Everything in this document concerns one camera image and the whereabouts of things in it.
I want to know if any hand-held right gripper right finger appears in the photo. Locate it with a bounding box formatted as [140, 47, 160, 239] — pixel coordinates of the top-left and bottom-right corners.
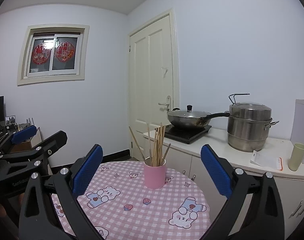
[200, 144, 285, 240]

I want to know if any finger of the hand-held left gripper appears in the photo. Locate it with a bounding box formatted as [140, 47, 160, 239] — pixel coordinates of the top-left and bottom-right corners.
[0, 130, 68, 175]
[0, 126, 38, 152]

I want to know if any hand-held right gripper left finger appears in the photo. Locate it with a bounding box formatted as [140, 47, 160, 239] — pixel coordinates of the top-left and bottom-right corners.
[18, 144, 104, 240]

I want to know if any pink cup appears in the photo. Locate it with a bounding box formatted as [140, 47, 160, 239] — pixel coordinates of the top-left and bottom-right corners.
[144, 156, 166, 190]

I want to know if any bunch of wooden chopsticks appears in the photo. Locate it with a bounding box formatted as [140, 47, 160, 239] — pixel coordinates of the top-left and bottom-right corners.
[129, 122, 171, 167]

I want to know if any brown and white side cabinet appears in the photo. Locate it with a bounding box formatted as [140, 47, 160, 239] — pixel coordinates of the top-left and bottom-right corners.
[11, 124, 52, 175]

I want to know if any white counter cabinet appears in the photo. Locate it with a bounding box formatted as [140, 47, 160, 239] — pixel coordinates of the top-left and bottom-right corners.
[143, 127, 304, 240]

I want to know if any black induction cooker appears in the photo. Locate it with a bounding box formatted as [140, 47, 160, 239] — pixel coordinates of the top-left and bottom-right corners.
[163, 124, 212, 145]

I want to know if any pink checked tablecloth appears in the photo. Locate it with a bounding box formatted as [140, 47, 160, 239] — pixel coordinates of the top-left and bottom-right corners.
[51, 160, 212, 240]

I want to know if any white packet with orange edge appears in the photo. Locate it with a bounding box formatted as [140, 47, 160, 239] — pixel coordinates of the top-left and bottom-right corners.
[250, 150, 283, 172]

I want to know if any stainless steel steamer pot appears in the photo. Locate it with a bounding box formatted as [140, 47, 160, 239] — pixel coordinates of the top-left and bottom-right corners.
[227, 93, 279, 152]

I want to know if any glass wok lid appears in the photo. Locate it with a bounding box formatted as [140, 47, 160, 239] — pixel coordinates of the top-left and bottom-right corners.
[167, 104, 207, 118]

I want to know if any cream framed window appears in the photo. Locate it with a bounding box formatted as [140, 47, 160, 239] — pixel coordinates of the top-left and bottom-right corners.
[17, 24, 90, 86]

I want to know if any red round window decoration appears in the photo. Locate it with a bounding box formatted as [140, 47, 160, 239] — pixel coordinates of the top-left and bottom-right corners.
[32, 43, 52, 65]
[55, 42, 74, 61]

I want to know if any pale green cup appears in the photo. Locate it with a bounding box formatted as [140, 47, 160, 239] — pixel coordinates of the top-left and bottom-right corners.
[288, 143, 304, 171]

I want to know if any white mini fridge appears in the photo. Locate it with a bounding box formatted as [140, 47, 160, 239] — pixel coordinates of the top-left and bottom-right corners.
[290, 99, 304, 164]

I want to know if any cream panel door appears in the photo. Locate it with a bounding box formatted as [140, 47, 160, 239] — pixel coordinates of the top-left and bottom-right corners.
[128, 8, 180, 160]

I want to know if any steel wok with black handle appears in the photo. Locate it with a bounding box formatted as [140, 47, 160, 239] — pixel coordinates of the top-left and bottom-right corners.
[167, 107, 230, 130]

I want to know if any metal door handle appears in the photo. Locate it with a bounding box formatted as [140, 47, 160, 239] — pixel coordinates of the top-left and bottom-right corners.
[158, 95, 172, 112]

